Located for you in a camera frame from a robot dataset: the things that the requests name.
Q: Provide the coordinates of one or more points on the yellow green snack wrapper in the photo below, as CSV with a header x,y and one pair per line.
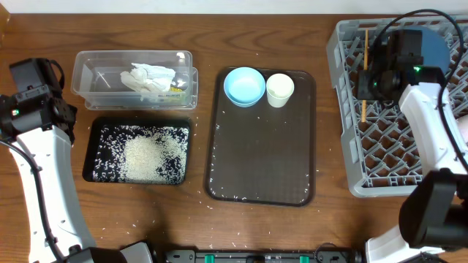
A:
x,y
173,95

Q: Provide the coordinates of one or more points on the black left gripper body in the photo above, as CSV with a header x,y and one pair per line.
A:
x,y
70,110

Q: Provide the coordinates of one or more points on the clear plastic bin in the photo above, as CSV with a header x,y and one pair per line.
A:
x,y
96,78

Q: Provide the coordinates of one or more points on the wooden chopstick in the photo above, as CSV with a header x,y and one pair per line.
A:
x,y
365,68

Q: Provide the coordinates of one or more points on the black tray bin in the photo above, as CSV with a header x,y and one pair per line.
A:
x,y
135,149

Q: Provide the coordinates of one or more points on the dark blue plate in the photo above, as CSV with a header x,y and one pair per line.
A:
x,y
420,46

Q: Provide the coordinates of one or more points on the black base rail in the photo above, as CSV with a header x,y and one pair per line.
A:
x,y
321,255

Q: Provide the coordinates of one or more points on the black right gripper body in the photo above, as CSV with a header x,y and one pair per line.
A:
x,y
367,92

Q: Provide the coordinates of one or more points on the cream paper cup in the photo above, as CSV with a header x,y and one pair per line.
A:
x,y
280,88

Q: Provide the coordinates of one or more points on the grey dishwasher rack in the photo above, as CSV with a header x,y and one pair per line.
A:
x,y
380,155

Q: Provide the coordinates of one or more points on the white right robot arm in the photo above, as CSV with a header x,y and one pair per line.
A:
x,y
433,218

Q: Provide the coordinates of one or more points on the white rice pile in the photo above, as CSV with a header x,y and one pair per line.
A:
x,y
142,155

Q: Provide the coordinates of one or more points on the white napkin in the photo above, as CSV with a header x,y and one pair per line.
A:
x,y
145,78

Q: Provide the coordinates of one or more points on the pink cup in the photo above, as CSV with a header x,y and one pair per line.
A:
x,y
463,127

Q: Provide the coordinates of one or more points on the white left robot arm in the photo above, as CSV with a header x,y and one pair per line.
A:
x,y
58,230

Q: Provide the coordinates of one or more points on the dark brown serving tray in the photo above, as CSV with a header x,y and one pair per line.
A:
x,y
262,154

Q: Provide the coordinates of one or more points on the light blue small bowl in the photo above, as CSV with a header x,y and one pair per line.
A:
x,y
244,86

